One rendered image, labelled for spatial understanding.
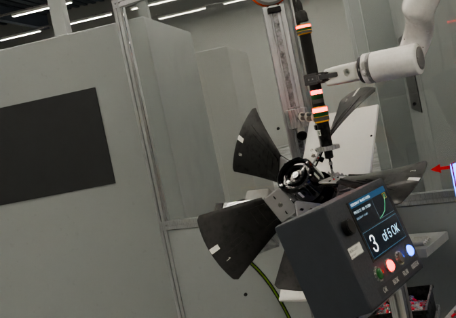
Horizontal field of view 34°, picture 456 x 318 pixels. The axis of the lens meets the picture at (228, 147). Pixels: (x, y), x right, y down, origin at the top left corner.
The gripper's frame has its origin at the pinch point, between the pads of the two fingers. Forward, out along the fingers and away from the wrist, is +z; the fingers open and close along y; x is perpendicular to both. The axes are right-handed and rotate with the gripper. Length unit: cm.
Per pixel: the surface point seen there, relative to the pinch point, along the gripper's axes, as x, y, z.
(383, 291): -39, -77, -45
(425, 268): -77, 70, 4
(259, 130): -12.6, 8.3, 26.4
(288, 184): -28.4, -7.1, 10.5
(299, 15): 18.4, -1.9, 0.1
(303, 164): -23.8, -2.4, 7.1
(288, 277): -51, -24, 6
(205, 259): -69, 71, 105
